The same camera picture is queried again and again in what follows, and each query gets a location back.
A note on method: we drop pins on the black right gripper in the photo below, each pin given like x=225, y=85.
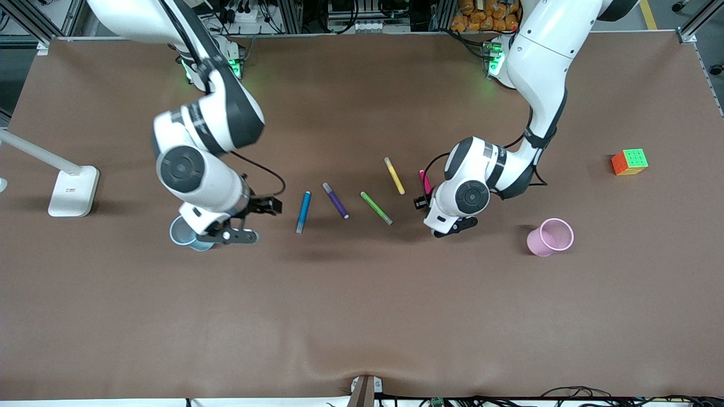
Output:
x=258, y=205

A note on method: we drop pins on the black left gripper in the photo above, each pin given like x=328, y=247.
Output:
x=420, y=203

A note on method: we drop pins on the pink marker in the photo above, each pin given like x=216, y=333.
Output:
x=425, y=182

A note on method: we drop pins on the blue marker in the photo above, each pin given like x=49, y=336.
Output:
x=304, y=210

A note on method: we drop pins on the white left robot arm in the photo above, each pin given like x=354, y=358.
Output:
x=543, y=56

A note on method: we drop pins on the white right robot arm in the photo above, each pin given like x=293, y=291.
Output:
x=220, y=186

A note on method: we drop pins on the yellow marker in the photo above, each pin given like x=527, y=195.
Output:
x=394, y=176

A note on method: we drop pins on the green marker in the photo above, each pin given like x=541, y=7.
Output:
x=376, y=208

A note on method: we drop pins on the purple marker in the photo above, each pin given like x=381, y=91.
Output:
x=335, y=200

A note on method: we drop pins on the light blue plastic cup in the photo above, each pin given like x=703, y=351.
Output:
x=180, y=234

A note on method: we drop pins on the pink plastic cup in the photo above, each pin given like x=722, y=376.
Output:
x=537, y=243

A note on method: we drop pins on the white power strip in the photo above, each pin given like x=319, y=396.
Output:
x=249, y=12

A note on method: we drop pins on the grey equipment box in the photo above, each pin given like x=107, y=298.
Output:
x=356, y=17

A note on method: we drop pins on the orange packed bags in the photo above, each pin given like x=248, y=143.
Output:
x=486, y=17

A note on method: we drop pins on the white lamp stand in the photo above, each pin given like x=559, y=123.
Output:
x=70, y=195

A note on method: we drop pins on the colourful puzzle cube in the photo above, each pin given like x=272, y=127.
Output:
x=630, y=162

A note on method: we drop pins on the aluminium frame post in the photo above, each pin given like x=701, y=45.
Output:
x=445, y=16
x=292, y=17

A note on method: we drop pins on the brown metal bracket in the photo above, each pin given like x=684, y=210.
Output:
x=365, y=393

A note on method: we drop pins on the aluminium corner bracket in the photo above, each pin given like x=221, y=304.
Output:
x=43, y=48
x=686, y=35

